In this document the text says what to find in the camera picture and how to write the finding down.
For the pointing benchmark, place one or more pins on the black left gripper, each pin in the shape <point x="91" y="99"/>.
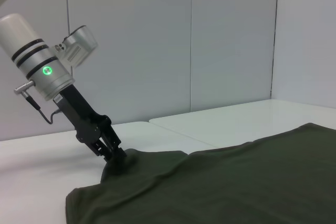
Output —
<point x="78" y="113"/>

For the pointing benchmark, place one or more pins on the dark green shirt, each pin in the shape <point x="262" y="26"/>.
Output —
<point x="210" y="182"/>

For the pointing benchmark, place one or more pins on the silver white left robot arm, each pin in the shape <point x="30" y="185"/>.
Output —
<point x="26" y="48"/>

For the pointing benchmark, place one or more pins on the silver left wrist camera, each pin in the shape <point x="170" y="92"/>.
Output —
<point x="81" y="43"/>

